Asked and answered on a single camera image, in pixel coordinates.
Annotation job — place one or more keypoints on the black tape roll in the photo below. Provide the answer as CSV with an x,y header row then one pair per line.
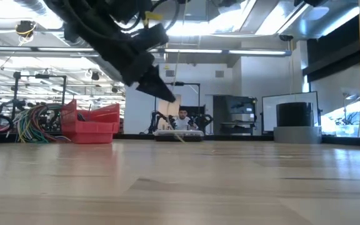
x,y
294,114

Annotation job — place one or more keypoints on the black monitor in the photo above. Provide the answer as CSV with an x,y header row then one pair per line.
x,y
244,107

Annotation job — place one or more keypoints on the grey duct tape roll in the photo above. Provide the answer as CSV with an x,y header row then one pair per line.
x,y
297,135

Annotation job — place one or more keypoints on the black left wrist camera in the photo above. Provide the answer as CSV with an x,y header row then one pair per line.
x,y
153,36

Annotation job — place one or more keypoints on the black camera rig frame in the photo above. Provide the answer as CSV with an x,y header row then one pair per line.
x,y
39,76

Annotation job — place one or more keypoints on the black aluminium table frame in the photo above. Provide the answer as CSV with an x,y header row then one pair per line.
x,y
245,137

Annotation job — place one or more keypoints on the white round ceiling light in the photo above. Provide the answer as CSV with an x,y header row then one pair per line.
x,y
316,13

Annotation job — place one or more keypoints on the grey wall vent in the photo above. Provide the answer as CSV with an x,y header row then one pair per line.
x,y
170,73
219,74

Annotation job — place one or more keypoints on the black ceiling camera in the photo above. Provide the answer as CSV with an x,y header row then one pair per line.
x,y
285,37

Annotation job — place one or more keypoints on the long ceiling light bar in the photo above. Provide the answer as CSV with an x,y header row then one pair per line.
x,y
230,51

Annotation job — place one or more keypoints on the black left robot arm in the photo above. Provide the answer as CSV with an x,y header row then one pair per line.
x,y
73,15

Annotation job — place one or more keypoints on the person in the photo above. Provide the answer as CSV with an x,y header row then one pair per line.
x,y
184,123

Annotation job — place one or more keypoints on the red plastic bin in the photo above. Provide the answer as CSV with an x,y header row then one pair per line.
x,y
89,132

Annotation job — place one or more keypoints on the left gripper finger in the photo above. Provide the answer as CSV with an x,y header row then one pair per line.
x,y
155,86

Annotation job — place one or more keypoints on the white whiteboard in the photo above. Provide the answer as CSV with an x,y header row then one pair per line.
x,y
269,112

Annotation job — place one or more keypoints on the black robot station frame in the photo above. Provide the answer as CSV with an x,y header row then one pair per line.
x,y
180,83

